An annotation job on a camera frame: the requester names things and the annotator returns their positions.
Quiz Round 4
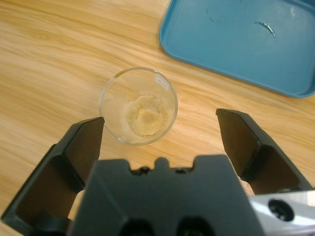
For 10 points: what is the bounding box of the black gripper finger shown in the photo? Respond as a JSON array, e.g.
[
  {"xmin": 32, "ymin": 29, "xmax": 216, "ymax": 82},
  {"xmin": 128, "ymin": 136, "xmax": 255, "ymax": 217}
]
[
  {"xmin": 1, "ymin": 117, "xmax": 105, "ymax": 236},
  {"xmin": 216, "ymin": 108, "xmax": 315, "ymax": 196}
]

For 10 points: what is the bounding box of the clear glass cup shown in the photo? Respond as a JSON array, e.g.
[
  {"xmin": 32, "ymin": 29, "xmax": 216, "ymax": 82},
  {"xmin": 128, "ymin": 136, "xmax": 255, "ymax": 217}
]
[{"xmin": 99, "ymin": 67, "xmax": 178, "ymax": 146}]

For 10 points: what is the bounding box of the teal plastic tray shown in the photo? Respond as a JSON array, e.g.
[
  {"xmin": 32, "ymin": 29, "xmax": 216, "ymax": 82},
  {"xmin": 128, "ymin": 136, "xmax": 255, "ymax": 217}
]
[{"xmin": 158, "ymin": 0, "xmax": 315, "ymax": 99}]

